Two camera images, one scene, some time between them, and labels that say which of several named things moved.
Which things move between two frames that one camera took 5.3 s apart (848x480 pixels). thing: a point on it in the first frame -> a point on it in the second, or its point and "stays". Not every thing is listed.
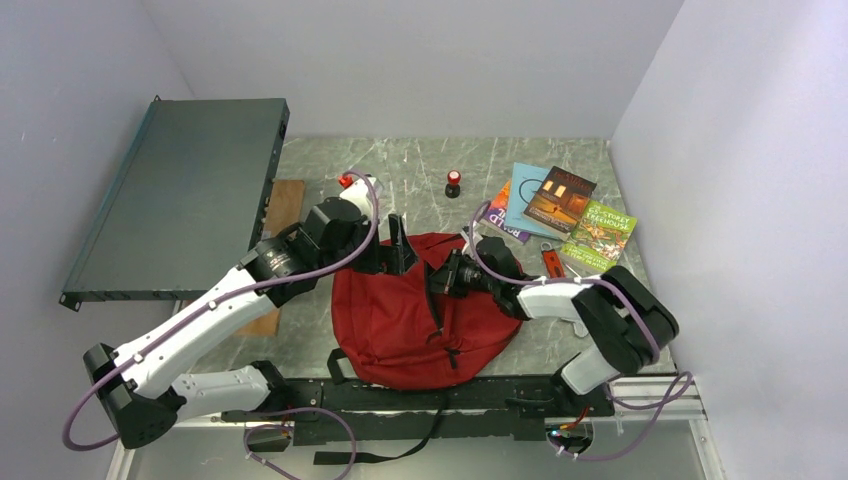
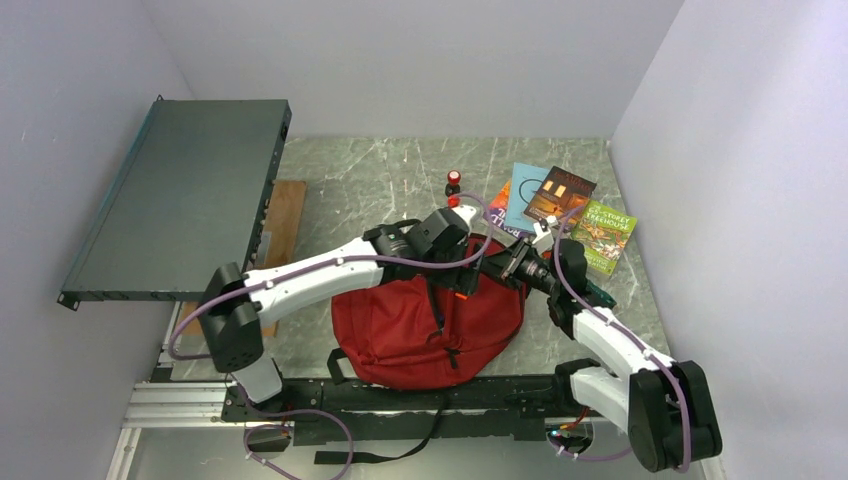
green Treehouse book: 599,237 stays
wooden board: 285,200 stays
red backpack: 397,331 stays
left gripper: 379,260 -> 461,279
